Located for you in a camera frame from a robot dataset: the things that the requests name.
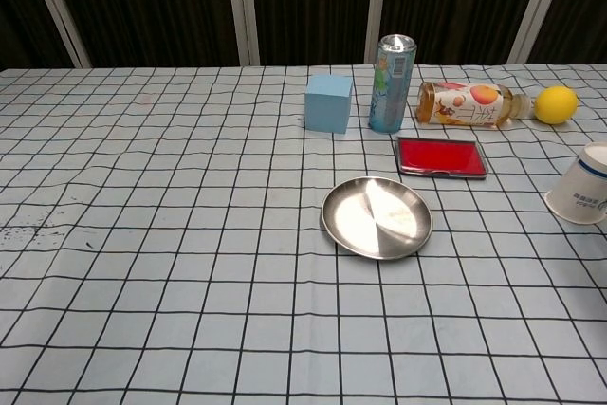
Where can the white paper cup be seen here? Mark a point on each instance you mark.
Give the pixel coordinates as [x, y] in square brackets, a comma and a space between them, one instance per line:
[576, 191]

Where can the green silver can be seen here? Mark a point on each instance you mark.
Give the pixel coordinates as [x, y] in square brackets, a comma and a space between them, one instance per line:
[391, 87]

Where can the yellow ball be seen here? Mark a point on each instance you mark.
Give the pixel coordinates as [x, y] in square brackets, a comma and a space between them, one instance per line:
[556, 105]

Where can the light blue cube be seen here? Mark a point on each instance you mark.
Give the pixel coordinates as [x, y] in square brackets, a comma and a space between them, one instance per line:
[327, 108]

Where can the silver round plate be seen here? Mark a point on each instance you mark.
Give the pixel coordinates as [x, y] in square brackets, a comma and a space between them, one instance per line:
[377, 217]

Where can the red ink pad case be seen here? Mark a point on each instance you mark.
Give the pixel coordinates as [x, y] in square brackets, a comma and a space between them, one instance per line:
[441, 157]

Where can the peach tea plastic bottle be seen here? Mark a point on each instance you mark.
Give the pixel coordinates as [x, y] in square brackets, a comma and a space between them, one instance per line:
[467, 104]

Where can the blue checked tablecloth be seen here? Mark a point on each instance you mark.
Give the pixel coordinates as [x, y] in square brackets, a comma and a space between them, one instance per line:
[189, 258]

